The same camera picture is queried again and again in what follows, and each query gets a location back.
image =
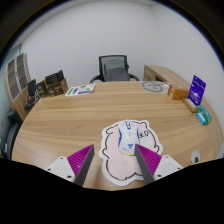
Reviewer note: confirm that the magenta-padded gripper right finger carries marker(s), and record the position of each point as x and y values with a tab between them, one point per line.
150	160

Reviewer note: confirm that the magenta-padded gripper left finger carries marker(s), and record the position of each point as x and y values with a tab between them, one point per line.
79	160

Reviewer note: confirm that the white blue yellow computer mouse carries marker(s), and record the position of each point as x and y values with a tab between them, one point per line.
127	136

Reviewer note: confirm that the pink pig-shaped mouse pad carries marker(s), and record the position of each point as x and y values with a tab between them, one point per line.
118	163

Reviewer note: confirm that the small white round puck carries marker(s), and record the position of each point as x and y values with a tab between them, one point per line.
195	156

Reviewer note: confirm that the white printed paper sheet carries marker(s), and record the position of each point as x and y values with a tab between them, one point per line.
80	90

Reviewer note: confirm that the green and blue box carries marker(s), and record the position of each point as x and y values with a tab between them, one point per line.
204	115

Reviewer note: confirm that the orange-brown small box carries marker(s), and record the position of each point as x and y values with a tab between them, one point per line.
177	92

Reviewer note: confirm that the round white grey disc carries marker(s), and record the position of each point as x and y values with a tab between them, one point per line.
152	86

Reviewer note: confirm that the black sofa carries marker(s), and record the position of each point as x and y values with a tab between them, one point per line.
9	133

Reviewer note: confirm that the large brown cardboard box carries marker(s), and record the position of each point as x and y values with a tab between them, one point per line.
57	88

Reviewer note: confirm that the small brown cardboard box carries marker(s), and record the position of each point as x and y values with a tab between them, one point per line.
41	88

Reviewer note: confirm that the small black chair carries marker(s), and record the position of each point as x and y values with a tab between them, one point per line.
32	88

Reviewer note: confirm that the black box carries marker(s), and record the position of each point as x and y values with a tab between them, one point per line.
54	77

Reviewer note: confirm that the wooden side cabinet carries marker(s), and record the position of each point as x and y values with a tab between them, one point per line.
160	72

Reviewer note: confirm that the black mesh office chair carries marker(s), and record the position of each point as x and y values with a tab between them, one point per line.
114	68

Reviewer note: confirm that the wooden shelf unit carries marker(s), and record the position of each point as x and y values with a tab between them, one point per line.
15	76

